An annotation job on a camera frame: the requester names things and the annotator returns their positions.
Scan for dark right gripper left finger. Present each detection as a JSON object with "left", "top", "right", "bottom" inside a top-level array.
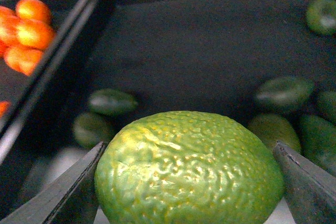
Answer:
[{"left": 1, "top": 142, "right": 106, "bottom": 224}]

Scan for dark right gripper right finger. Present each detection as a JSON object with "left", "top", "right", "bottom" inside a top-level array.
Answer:
[{"left": 274, "top": 141, "right": 335, "bottom": 224}]

